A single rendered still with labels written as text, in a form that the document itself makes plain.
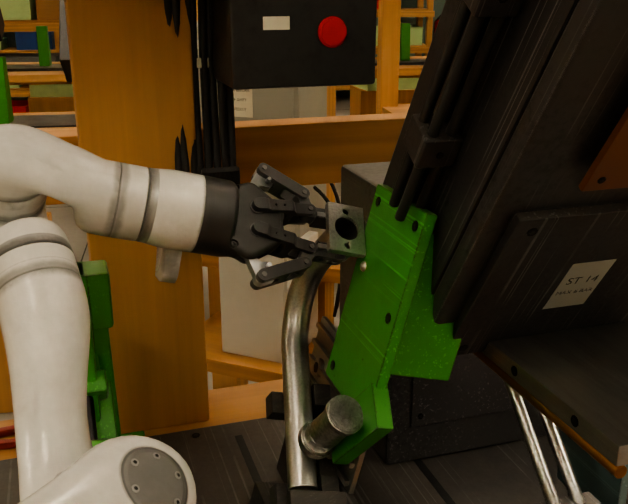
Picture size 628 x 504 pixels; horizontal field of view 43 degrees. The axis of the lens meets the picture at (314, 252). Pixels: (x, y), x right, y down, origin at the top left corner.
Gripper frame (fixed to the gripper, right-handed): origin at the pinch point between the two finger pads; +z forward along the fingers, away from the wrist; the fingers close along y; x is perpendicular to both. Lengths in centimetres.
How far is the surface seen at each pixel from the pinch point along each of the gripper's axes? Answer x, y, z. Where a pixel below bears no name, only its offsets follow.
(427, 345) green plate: -4.2, -12.3, 7.6
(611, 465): -16.5, -25.6, 15.5
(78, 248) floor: 364, 177, 7
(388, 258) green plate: -6.5, -5.1, 2.9
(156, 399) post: 40.0, -6.4, -8.5
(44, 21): 513, 468, -31
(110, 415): 24.4, -13.4, -16.7
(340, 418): 0.0, -18.8, 0.2
